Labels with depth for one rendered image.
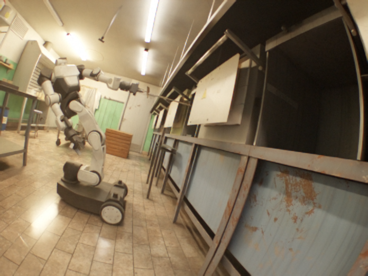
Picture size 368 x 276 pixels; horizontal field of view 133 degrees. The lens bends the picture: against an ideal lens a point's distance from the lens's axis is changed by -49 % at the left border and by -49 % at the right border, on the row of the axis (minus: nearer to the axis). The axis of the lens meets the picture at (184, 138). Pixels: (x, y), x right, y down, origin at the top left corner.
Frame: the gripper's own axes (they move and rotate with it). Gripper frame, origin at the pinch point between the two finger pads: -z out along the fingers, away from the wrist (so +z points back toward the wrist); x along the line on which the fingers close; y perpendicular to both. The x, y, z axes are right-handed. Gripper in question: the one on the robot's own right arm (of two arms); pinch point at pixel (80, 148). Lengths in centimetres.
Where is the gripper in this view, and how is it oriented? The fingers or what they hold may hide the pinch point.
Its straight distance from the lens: 127.6
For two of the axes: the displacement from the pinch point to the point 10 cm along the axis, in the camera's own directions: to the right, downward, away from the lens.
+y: 3.2, -3.5, 8.8
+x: 7.1, -5.3, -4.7
